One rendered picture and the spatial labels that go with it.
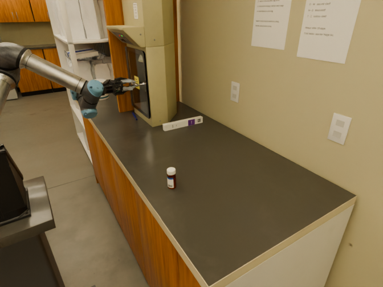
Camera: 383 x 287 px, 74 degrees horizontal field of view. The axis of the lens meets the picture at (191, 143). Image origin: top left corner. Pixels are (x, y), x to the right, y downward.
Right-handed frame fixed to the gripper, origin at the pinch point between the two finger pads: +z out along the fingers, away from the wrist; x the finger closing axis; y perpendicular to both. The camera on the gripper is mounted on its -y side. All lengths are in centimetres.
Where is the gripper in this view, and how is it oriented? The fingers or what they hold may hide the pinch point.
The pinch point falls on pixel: (133, 83)
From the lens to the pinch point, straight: 160.0
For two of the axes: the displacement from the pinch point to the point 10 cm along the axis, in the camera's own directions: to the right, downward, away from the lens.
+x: -0.3, -9.0, -4.3
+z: 8.5, -2.5, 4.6
